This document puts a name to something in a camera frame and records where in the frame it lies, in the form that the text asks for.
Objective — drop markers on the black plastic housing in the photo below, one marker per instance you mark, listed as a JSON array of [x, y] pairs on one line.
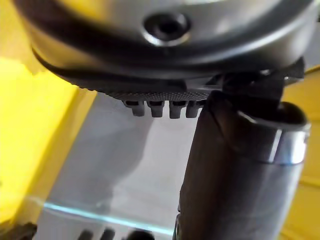
[[25, 232], [141, 235], [97, 234]]

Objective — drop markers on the yellow shelf frame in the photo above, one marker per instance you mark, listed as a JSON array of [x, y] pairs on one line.
[[310, 195], [32, 125]]

